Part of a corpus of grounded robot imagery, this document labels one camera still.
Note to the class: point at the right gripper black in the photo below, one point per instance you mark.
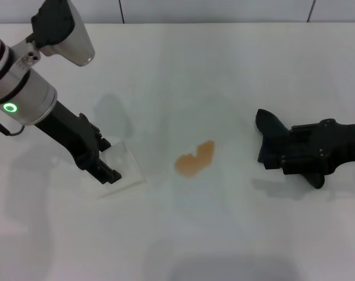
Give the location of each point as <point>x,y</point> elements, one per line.
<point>326,146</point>

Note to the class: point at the dark blue rag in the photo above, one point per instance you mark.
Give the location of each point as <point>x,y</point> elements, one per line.
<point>270,137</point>

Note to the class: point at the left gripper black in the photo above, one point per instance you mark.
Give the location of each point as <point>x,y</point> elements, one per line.
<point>72,131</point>

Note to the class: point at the white paper cup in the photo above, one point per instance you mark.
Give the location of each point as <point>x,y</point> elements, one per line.
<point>121,164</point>

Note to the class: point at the left wrist camera housing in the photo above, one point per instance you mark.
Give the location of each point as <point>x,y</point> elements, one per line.
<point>66,38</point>

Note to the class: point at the brown water stain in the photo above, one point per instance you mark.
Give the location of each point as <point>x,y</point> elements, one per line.
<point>194,162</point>

